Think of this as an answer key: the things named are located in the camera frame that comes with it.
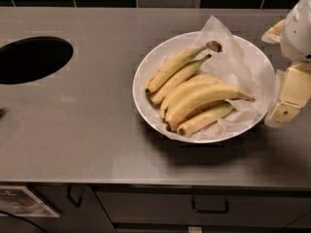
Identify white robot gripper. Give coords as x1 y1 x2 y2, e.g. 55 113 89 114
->
261 0 311 128

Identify large yellow banana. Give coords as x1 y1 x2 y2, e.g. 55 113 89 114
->
164 83 255 125

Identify bottom yellow banana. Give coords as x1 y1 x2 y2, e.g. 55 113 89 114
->
177 102 234 137

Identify top yellow banana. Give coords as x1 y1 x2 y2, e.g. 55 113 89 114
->
144 41 223 94

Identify hidden lower yellow banana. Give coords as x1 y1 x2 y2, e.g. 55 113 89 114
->
166 100 225 132

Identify white round bowl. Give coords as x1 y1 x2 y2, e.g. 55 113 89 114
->
131 30 277 145

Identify white paper liner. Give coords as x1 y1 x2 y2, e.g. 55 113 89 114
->
146 15 276 142

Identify grey drawer front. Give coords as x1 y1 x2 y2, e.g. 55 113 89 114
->
95 187 311 228

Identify grey cabinet door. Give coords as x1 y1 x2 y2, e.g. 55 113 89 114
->
0 184 116 233

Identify dark round counter hole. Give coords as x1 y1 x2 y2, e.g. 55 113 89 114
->
0 36 74 84

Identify printed paper sheet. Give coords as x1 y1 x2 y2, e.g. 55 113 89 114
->
0 185 60 217

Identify black drawer handle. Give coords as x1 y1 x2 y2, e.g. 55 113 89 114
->
191 196 229 215

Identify black cabinet door handle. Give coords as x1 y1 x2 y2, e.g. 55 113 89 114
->
66 185 83 208

